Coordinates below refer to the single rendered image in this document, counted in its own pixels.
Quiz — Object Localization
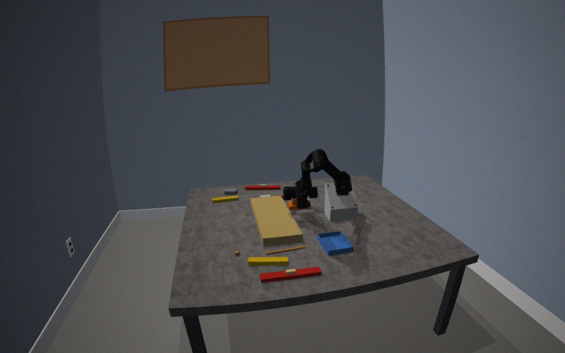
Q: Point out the blue shallow tray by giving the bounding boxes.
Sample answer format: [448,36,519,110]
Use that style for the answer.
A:
[317,231,354,256]

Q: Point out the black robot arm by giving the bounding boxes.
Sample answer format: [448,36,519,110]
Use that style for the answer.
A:
[284,149,352,209]

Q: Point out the red long flat bar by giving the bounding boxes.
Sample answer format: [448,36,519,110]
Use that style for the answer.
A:
[245,185,280,190]
[260,266,321,283]

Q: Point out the tan panel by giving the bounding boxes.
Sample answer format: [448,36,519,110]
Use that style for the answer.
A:
[250,196,302,246]

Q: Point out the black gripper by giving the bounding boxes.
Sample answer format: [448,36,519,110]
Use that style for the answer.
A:
[283,187,318,201]

